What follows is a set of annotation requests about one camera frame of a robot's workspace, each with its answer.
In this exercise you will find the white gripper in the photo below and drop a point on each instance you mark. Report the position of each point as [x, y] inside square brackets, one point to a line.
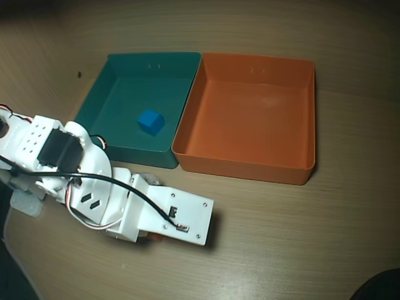
[129, 221]

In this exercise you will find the orange cube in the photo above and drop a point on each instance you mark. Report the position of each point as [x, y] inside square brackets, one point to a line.
[155, 237]

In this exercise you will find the blue cube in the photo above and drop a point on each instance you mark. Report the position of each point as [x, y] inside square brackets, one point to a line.
[150, 122]

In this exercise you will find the teal plastic box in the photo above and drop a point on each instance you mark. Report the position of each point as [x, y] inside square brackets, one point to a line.
[131, 87]

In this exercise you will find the orange plastic box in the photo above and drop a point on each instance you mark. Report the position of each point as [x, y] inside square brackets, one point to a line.
[259, 118]

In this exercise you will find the white wrist camera mount plate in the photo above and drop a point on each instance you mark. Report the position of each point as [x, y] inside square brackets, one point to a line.
[190, 215]

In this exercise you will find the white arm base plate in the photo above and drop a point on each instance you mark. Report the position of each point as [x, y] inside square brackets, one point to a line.
[26, 207]

